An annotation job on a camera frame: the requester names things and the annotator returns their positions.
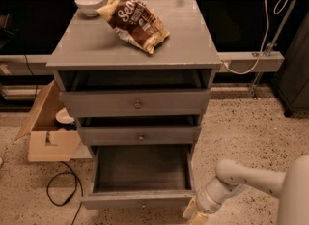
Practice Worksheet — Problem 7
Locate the white bowl in box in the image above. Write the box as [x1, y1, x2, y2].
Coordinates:
[55, 108, 74, 125]

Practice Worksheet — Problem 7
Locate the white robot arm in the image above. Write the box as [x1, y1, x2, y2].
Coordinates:
[183, 155, 309, 225]

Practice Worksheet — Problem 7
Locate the black wall cable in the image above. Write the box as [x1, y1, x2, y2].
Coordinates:
[23, 54, 39, 99]

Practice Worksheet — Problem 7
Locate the brown yellow chip bag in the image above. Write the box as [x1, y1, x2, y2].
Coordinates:
[97, 0, 170, 54]

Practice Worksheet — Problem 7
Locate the grey drawer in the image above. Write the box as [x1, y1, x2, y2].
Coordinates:
[60, 90, 210, 118]
[82, 144, 195, 210]
[78, 126, 201, 146]

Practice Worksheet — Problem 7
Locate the white hanging cable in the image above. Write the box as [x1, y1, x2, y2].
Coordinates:
[221, 0, 290, 76]

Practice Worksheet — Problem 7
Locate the grey bottom drawer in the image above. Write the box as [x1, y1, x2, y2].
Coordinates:
[82, 144, 195, 210]

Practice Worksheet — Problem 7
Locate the grey middle drawer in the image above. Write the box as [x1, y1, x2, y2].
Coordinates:
[78, 126, 201, 146]

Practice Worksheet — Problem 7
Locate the white ceramic bowl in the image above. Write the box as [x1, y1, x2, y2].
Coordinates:
[74, 0, 104, 17]

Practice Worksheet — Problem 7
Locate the metal tripod stand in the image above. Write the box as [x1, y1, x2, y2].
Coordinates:
[249, 0, 297, 100]

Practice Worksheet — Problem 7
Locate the dark grey side cabinet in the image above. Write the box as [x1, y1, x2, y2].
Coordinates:
[273, 12, 309, 117]

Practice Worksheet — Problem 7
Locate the grey wooden drawer cabinet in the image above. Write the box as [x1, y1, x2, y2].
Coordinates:
[45, 0, 223, 159]

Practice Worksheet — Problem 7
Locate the grey top drawer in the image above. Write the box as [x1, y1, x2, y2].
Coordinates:
[60, 90, 210, 118]

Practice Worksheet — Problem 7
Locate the open cardboard box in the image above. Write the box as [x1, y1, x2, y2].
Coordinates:
[16, 81, 85, 162]

